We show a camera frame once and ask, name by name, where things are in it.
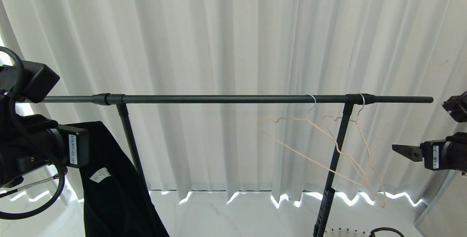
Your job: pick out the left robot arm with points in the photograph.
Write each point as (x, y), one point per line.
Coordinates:
(7, 149)

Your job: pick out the white laundry basket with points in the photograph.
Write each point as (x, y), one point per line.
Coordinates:
(343, 233)

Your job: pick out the white curtain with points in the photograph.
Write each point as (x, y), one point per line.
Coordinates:
(233, 29)

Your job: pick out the black clothes rack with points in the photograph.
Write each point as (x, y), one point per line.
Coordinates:
(219, 99)

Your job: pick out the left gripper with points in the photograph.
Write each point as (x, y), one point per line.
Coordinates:
(78, 145)

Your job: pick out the pink clothes hanger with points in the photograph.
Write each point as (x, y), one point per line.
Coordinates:
(307, 119)
(356, 121)

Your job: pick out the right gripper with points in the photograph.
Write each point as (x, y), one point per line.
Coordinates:
(452, 153)

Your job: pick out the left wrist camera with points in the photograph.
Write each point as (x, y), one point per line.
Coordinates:
(36, 81)

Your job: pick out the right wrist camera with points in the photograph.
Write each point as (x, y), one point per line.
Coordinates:
(456, 107)

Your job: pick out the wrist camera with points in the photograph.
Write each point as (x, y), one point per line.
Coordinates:
(36, 81)
(456, 107)

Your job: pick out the black garment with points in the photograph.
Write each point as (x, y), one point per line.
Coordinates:
(109, 200)

